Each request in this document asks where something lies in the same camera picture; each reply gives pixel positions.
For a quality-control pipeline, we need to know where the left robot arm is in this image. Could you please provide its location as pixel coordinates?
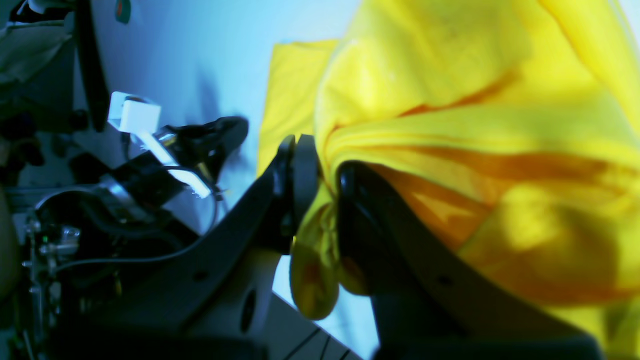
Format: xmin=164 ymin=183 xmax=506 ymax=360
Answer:
xmin=24 ymin=116 xmax=318 ymax=350

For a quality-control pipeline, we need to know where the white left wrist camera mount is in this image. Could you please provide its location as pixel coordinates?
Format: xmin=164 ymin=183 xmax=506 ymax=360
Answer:
xmin=107 ymin=91 xmax=213 ymax=199

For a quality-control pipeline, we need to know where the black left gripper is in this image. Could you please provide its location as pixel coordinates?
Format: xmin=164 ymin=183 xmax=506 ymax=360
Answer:
xmin=90 ymin=116 xmax=319 ymax=337

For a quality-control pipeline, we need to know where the yellow-orange T-shirt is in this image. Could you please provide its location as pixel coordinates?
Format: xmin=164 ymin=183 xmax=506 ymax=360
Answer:
xmin=257 ymin=0 xmax=639 ymax=360

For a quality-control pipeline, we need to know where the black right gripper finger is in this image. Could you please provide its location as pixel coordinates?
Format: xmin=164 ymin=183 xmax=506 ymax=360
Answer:
xmin=337 ymin=161 xmax=601 ymax=360

